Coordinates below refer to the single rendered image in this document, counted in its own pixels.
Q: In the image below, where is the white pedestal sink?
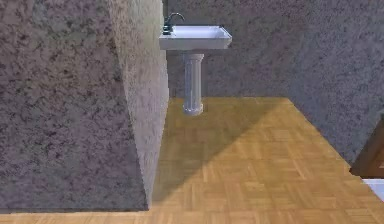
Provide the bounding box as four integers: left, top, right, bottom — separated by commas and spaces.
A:
158, 25, 233, 117

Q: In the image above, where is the black sink faucet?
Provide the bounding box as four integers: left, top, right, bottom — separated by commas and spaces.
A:
162, 12, 186, 36

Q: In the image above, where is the brown wooden door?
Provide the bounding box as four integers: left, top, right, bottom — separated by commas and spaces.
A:
349, 114, 384, 180

